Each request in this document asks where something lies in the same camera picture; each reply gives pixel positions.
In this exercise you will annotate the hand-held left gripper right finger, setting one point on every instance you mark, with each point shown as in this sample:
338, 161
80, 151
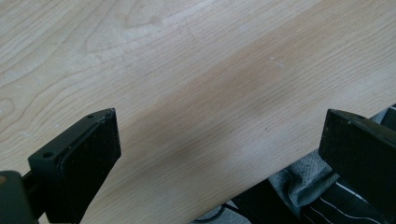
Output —
361, 149

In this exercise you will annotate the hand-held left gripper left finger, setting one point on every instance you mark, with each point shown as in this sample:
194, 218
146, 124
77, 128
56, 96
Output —
84, 161

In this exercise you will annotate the black striped clothing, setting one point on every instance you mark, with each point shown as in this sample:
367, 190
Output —
336, 205

